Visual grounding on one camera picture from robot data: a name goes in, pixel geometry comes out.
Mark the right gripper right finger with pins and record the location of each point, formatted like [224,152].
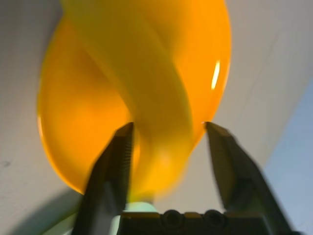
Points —
[239,176]

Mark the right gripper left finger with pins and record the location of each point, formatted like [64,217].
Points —
[105,191]

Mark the yellow banana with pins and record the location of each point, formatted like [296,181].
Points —
[159,110]

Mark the yellow plate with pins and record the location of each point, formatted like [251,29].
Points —
[73,110]

